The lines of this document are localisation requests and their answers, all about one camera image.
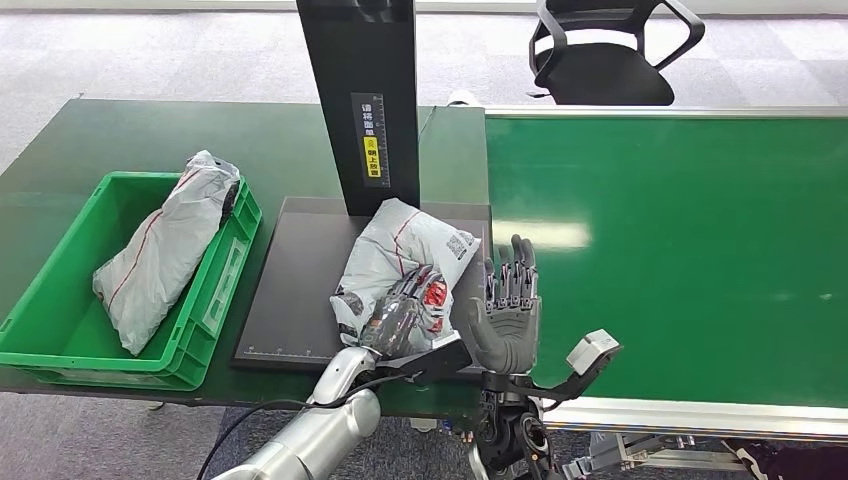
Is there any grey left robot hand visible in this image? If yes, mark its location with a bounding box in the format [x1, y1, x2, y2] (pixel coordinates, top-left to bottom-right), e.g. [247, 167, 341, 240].
[360, 264, 453, 360]

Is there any grey mailer package red print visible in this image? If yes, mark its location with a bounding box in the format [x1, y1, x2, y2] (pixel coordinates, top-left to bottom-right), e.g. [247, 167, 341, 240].
[329, 197, 483, 357]

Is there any black item white stripe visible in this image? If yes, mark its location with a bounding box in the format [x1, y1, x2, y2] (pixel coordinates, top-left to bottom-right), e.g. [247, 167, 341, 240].
[723, 439, 848, 480]

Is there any green plastic crate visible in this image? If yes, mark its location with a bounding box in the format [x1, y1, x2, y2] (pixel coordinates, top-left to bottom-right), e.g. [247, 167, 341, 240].
[0, 170, 264, 392]

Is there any black inbound scanner machine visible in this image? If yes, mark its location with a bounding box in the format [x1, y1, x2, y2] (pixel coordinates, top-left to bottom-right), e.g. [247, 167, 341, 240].
[230, 0, 496, 376]

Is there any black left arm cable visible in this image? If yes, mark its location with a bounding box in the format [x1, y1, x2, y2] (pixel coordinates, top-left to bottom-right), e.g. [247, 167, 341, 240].
[195, 372, 407, 480]

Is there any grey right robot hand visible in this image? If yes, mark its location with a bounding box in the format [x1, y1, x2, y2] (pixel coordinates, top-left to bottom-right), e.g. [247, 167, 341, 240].
[468, 234, 543, 377]

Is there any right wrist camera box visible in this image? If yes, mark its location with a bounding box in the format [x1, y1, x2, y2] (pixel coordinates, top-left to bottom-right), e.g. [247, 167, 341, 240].
[508, 328, 623, 403]

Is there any black office chair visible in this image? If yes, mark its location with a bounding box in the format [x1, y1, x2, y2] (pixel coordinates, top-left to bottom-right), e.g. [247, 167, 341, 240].
[526, 0, 707, 107]

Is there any plain grey mailer package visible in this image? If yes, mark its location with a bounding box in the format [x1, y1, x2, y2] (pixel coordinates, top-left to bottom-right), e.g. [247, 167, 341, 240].
[91, 149, 242, 357]

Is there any green conveyor belt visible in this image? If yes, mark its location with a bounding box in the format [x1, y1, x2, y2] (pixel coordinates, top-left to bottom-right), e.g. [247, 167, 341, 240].
[483, 104, 848, 480]

